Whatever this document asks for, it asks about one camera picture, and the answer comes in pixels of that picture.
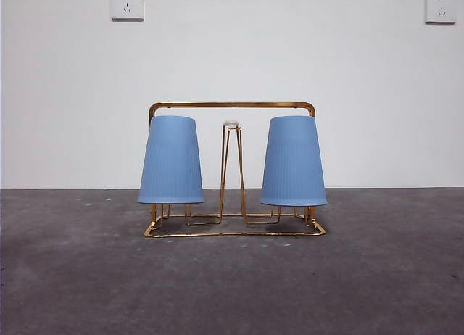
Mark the blue ribbed plastic cup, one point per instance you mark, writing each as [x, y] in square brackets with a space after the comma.
[170, 164]
[293, 164]

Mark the white wall socket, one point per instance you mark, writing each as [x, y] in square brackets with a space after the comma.
[127, 5]
[440, 8]

